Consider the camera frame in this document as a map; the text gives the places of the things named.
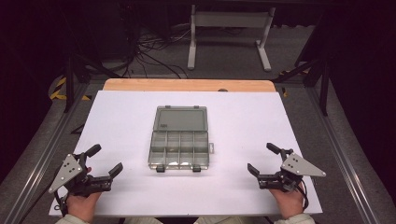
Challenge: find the hand-held gripper cable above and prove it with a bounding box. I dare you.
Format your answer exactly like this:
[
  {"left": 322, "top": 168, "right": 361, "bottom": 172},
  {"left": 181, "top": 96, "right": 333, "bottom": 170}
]
[
  {"left": 53, "top": 189, "right": 69, "bottom": 217},
  {"left": 296, "top": 178, "right": 310, "bottom": 210}
]

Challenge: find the white metal stand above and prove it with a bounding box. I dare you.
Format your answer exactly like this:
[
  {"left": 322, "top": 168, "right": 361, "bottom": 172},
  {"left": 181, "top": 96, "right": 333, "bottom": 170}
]
[{"left": 187, "top": 4, "right": 276, "bottom": 73}]

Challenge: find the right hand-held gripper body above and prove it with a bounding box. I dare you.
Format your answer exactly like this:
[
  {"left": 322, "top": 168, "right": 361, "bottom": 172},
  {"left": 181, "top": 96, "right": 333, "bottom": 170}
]
[{"left": 257, "top": 148, "right": 327, "bottom": 193}]

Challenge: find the left hand-held gripper cable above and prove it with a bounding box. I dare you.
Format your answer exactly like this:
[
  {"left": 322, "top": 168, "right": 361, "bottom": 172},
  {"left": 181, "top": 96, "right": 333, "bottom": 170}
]
[{"left": 53, "top": 189, "right": 69, "bottom": 217}]

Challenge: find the clear plastic compartment box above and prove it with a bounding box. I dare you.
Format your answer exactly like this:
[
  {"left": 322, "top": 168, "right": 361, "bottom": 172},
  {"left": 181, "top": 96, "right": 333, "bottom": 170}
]
[{"left": 148, "top": 105, "right": 216, "bottom": 174}]

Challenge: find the person's left hand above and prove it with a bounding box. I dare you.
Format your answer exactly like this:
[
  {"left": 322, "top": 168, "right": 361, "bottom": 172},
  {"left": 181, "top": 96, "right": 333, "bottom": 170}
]
[{"left": 65, "top": 191, "right": 103, "bottom": 224}]

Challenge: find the yellow black floor tape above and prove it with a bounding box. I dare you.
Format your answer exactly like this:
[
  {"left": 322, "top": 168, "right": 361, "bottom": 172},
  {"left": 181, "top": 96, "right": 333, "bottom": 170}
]
[{"left": 49, "top": 77, "right": 92, "bottom": 102}]

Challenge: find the person's right hand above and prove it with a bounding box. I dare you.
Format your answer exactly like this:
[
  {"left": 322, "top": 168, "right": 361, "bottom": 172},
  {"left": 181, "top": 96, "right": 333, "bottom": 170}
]
[{"left": 269, "top": 184, "right": 305, "bottom": 220}]

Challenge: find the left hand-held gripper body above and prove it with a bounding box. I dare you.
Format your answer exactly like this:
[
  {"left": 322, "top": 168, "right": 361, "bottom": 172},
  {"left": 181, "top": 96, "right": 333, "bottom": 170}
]
[{"left": 48, "top": 152, "right": 113, "bottom": 198}]

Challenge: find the black metal stand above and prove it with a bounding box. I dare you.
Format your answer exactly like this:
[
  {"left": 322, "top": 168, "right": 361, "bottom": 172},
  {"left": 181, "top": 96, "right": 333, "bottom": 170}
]
[
  {"left": 63, "top": 50, "right": 123, "bottom": 114},
  {"left": 273, "top": 54, "right": 332, "bottom": 117}
]

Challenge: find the aluminium rail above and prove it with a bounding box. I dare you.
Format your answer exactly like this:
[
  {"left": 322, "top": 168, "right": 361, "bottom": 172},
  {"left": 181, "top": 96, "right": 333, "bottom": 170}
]
[
  {"left": 305, "top": 86, "right": 382, "bottom": 224},
  {"left": 0, "top": 81, "right": 95, "bottom": 224}
]

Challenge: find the dark computer case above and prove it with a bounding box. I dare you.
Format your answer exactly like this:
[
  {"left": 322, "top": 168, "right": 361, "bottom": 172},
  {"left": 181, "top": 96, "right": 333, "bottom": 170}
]
[{"left": 101, "top": 4, "right": 142, "bottom": 61}]

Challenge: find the right hand-held gripper cable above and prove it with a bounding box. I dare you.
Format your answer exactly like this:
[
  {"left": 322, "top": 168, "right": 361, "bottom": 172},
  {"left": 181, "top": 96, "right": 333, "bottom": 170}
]
[{"left": 296, "top": 178, "right": 310, "bottom": 210}]

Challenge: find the bundle of black floor cables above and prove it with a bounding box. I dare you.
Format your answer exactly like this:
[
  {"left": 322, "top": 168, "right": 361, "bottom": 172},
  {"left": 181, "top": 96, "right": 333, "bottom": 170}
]
[{"left": 122, "top": 22, "right": 191, "bottom": 79}]

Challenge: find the white table mat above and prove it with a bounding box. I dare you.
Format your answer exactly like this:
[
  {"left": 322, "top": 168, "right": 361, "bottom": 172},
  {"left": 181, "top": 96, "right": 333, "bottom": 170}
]
[{"left": 49, "top": 90, "right": 323, "bottom": 217}]

